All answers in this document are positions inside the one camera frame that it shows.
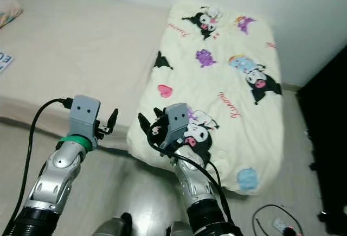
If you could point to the cream cartoon print blanket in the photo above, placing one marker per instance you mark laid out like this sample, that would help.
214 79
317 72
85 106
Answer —
227 138

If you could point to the white book with blue letters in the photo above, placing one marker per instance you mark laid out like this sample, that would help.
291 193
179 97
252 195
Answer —
5 62

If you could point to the pink pillow with orange dots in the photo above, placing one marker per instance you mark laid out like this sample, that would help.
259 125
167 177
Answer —
10 9

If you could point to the bed with beige sheet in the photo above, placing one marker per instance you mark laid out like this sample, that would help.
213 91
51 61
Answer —
87 46

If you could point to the robot right leg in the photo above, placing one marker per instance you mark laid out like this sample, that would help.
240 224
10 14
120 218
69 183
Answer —
181 229

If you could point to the white power strip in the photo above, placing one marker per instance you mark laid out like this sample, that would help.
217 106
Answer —
286 226

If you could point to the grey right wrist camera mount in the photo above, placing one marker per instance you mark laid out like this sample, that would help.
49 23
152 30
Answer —
179 121

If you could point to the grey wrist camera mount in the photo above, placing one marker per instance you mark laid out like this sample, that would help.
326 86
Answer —
84 112
179 121

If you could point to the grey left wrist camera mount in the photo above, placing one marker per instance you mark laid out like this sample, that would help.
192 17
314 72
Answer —
84 112

